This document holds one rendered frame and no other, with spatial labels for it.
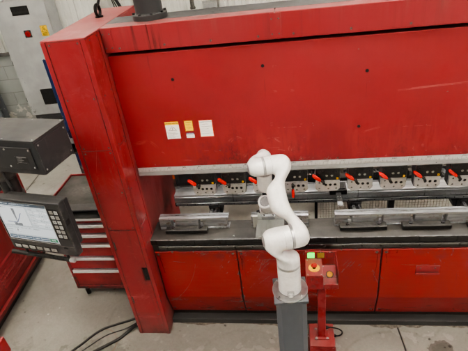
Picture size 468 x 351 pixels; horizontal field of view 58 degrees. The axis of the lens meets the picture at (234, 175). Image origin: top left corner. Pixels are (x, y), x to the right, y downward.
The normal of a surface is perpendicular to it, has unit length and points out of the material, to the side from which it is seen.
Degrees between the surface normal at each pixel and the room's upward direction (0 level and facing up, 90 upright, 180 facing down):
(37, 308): 0
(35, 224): 90
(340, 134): 90
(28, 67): 90
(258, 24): 90
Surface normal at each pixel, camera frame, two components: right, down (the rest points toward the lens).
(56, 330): -0.11, -0.84
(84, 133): -0.11, 0.53
